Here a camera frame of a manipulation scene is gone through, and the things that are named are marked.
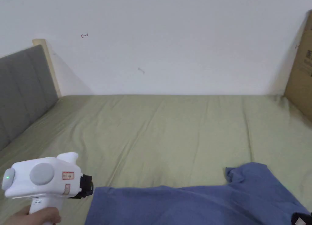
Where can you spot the blue shirt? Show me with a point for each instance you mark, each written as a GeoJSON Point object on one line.
{"type": "Point", "coordinates": [195, 200]}

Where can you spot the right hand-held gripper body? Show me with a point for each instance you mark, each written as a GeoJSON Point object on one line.
{"type": "Point", "coordinates": [301, 219]}

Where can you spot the bed with pale green sheet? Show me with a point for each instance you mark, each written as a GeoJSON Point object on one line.
{"type": "Point", "coordinates": [158, 127]}

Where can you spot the grey padded headboard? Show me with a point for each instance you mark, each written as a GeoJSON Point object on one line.
{"type": "Point", "coordinates": [22, 93]}

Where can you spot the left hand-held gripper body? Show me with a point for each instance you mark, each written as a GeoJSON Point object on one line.
{"type": "Point", "coordinates": [43, 178]}

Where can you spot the brown cardboard carton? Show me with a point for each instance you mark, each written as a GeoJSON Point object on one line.
{"type": "Point", "coordinates": [301, 74]}

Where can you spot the person's left hand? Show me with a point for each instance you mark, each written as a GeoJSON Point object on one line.
{"type": "Point", "coordinates": [36, 216]}

